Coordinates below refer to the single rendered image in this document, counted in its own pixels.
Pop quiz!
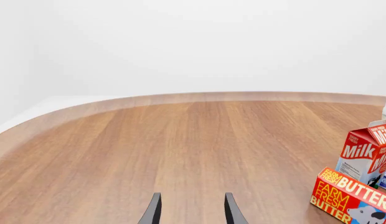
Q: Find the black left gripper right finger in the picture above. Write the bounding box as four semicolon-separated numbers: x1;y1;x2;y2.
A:
224;192;250;224

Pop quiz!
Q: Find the red butter box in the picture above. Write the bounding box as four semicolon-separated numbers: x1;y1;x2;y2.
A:
309;166;386;224

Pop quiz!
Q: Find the red and white milk carton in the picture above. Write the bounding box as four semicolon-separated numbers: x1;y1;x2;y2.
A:
335;118;386;187

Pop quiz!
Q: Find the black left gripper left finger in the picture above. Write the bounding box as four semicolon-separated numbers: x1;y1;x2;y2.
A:
137;192;162;224

